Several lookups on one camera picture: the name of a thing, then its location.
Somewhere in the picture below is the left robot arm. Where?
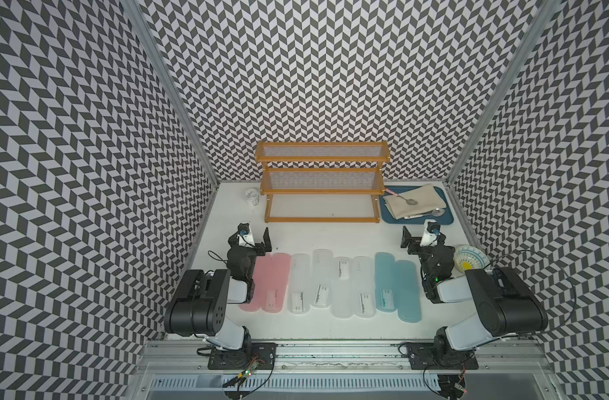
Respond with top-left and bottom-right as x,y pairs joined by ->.
164,223 -> 272,356

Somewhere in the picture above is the metal spoon pink handle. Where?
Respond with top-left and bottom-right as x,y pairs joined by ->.
384,188 -> 419,206

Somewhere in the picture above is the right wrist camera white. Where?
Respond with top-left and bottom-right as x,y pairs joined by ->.
420,220 -> 441,247

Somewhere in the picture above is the clear plastic cup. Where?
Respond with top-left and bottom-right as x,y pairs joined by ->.
244,188 -> 261,208

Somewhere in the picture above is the pink pencil case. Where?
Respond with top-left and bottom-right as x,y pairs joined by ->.
239,254 -> 273,312
263,253 -> 291,313

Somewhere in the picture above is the wooden three-tier shelf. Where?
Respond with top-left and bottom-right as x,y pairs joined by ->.
255,142 -> 390,223

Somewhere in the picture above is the yellow patterned bowl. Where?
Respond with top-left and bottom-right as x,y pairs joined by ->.
454,245 -> 490,273

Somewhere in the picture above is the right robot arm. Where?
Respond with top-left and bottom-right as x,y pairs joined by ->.
400,221 -> 549,368

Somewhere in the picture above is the pink pencil case left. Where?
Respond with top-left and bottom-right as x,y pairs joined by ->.
239,254 -> 273,312

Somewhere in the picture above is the clear pencil case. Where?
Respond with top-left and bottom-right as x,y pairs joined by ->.
349,257 -> 376,319
287,253 -> 312,315
331,257 -> 354,319
311,249 -> 334,308

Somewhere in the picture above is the beige folded cloth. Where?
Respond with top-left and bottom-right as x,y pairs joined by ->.
382,185 -> 447,220

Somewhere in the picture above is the pink pencil case right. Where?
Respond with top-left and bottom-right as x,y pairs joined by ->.
263,253 -> 291,313

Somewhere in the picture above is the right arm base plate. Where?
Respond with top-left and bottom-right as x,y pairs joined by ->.
404,343 -> 479,371

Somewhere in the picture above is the metal spoon on tray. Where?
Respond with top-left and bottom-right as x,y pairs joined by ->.
404,208 -> 446,219

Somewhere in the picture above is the dark teal tray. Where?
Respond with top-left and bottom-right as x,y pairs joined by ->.
378,185 -> 454,226

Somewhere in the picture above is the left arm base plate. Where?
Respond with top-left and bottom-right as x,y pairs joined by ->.
208,343 -> 277,372

